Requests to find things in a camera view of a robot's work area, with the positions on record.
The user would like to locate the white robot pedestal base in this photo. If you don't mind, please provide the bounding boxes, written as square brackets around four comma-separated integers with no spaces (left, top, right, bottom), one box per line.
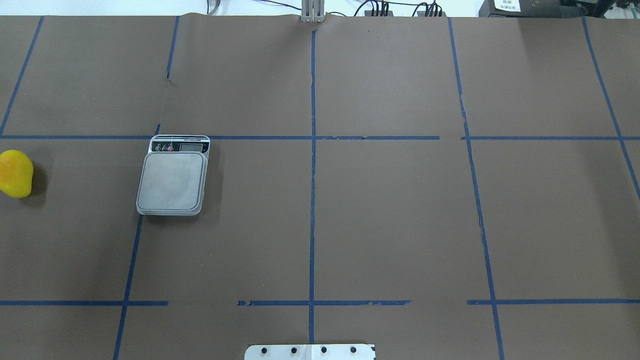
[244,343,377,360]

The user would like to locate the black computer box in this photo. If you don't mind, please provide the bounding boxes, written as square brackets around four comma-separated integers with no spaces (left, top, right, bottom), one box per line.
[478,0,584,19]

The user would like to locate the aluminium frame post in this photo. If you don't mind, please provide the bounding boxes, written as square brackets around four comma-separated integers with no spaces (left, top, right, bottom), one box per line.
[301,0,326,23]

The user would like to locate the yellow mango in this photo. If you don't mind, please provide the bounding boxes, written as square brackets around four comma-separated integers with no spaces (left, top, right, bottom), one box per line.
[0,149,34,199]

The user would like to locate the silver digital kitchen scale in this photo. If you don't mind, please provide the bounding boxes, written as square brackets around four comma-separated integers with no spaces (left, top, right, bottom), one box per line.
[135,134,211,217]

